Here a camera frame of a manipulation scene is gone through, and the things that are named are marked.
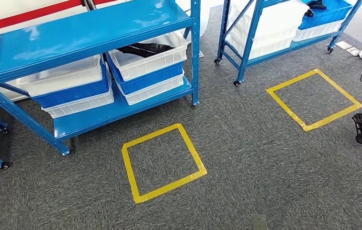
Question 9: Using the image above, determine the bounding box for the black parts pile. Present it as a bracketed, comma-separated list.
[116, 42, 176, 59]
[304, 0, 328, 18]

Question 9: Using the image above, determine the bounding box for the black chrome stanchion post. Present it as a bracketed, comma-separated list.
[80, 0, 98, 11]

